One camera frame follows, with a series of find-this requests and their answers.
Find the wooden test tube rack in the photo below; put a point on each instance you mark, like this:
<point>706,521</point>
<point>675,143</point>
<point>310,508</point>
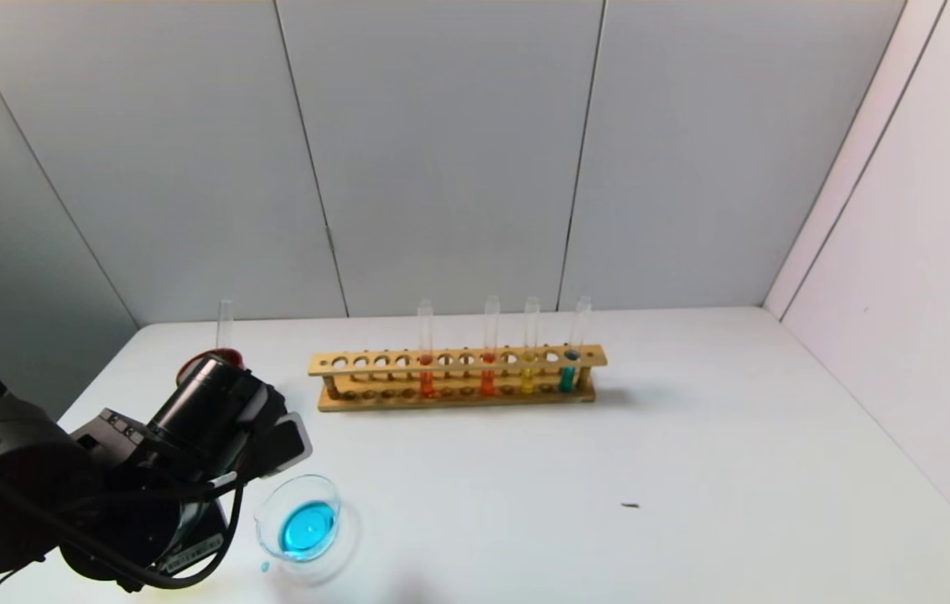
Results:
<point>456,371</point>

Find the red plastic cup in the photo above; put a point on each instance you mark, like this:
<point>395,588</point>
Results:
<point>230,357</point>

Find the blue pigment glass test tube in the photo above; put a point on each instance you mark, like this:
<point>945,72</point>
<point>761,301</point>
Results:
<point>225,327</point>
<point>567,379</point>

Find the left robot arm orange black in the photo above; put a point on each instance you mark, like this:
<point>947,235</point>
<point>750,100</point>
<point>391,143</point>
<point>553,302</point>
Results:
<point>5,470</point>

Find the orange pigment glass test tube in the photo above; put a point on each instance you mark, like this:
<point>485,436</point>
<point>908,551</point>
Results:
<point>488,384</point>
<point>427,386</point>

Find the yellow pigment glass test tube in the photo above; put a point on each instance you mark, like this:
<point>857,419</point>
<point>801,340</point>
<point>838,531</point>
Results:
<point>527,382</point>

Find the clear glass beaker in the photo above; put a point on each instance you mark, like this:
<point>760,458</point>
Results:
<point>307,528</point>

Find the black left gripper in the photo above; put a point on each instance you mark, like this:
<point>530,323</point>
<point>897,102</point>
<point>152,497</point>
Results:
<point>196,553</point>

